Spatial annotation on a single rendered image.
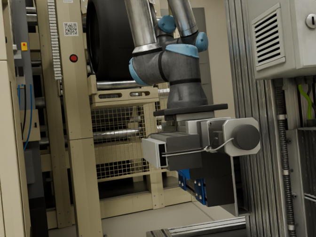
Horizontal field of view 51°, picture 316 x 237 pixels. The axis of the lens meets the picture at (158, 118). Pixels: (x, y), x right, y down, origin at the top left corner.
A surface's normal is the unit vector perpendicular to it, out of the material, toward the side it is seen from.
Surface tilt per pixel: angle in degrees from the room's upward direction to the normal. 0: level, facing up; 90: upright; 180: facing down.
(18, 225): 90
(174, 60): 90
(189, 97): 72
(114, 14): 81
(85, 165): 90
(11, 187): 90
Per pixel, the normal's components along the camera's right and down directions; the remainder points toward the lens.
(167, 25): 0.33, -0.15
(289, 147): 0.18, -0.02
